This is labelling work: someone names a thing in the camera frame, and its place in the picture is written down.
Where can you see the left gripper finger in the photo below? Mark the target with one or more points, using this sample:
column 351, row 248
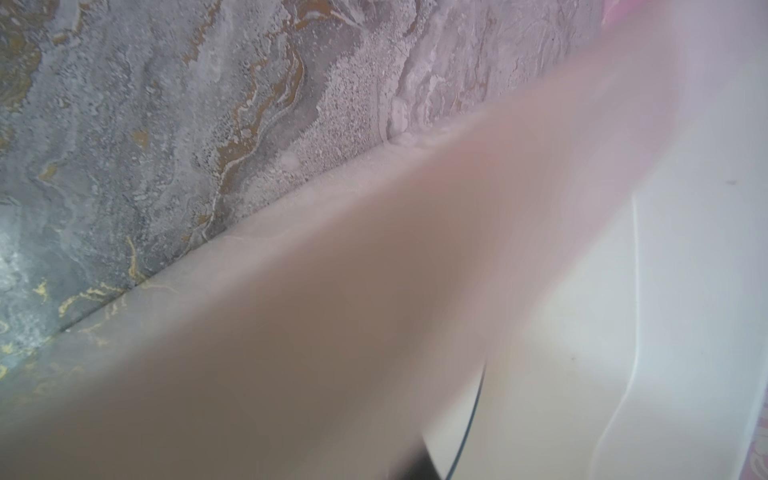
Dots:
column 419, row 467

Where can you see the white plastic bin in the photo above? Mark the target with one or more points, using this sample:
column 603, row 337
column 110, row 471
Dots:
column 332, row 357

